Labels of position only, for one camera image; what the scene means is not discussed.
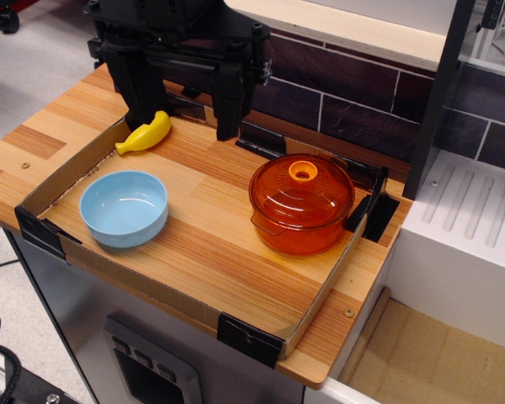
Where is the yellow toy banana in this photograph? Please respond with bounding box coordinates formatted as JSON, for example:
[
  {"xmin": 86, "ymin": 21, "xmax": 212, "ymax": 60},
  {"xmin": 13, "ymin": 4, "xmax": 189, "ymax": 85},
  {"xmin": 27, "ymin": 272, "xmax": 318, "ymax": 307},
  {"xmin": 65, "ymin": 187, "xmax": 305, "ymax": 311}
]
[{"xmin": 115, "ymin": 110, "xmax": 172, "ymax": 155}]

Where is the orange transparent pot lid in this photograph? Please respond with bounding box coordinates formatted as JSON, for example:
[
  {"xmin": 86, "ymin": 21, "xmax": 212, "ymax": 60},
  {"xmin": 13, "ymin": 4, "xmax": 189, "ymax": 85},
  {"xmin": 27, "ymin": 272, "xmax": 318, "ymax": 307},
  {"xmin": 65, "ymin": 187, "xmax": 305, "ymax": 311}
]
[{"xmin": 249, "ymin": 154, "xmax": 354, "ymax": 235}]

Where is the black caster wheel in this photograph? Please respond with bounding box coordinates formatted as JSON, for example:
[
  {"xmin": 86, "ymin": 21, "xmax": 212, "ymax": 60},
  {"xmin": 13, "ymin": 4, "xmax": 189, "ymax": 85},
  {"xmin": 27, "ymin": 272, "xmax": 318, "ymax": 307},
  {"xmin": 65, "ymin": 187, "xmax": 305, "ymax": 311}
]
[{"xmin": 0, "ymin": 7, "xmax": 20, "ymax": 35}]

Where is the dark vertical post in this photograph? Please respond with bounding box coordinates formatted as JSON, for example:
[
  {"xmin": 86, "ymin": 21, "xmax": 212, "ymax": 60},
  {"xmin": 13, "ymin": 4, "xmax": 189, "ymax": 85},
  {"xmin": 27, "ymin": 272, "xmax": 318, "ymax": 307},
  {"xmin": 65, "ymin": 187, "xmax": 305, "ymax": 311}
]
[{"xmin": 403, "ymin": 1, "xmax": 475, "ymax": 200}]

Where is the orange transparent plastic pot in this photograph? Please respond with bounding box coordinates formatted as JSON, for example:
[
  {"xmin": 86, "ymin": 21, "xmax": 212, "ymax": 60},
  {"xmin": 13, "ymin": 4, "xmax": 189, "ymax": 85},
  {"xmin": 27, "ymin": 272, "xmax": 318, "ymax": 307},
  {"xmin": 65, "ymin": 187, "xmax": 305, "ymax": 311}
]
[{"xmin": 248, "ymin": 154, "xmax": 355, "ymax": 255}]

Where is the grey toy oven panel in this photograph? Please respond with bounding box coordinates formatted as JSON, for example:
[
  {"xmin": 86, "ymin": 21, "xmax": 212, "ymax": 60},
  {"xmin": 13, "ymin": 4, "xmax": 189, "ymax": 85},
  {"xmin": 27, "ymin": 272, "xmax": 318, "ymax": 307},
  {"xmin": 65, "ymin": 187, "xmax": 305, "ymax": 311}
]
[{"xmin": 103, "ymin": 316, "xmax": 203, "ymax": 403}]

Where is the light blue plastic bowl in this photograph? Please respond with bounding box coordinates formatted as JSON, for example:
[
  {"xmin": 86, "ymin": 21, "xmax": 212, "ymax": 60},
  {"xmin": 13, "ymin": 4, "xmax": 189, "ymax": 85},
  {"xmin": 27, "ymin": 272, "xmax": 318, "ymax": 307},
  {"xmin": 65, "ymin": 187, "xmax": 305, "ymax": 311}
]
[{"xmin": 79, "ymin": 170, "xmax": 168, "ymax": 248}]

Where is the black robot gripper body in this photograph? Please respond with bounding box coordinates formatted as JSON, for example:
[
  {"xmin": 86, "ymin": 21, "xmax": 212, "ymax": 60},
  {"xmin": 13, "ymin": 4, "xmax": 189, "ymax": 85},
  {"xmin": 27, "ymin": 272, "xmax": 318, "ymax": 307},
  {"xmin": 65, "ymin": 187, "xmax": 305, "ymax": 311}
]
[{"xmin": 83, "ymin": 1, "xmax": 272, "ymax": 85}]

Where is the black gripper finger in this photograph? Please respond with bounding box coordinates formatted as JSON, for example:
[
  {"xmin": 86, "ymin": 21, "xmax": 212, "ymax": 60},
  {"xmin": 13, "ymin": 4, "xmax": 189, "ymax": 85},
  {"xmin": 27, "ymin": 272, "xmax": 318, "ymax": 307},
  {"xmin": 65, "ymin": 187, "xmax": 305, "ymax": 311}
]
[
  {"xmin": 102, "ymin": 41, "xmax": 166, "ymax": 124},
  {"xmin": 211, "ymin": 60, "xmax": 255, "ymax": 141}
]

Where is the cardboard fence with black tape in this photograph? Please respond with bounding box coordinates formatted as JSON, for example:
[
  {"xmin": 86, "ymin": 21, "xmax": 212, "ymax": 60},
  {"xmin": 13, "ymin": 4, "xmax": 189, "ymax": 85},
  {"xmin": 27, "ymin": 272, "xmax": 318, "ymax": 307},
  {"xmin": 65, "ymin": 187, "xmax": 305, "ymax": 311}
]
[{"xmin": 14, "ymin": 79, "xmax": 401, "ymax": 370}]

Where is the white toy sink drainboard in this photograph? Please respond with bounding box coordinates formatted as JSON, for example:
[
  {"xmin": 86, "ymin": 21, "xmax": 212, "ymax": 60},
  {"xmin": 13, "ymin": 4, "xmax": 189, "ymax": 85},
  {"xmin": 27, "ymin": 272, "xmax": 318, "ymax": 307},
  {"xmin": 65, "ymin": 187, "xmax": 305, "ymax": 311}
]
[{"xmin": 386, "ymin": 151, "xmax": 505, "ymax": 348}]

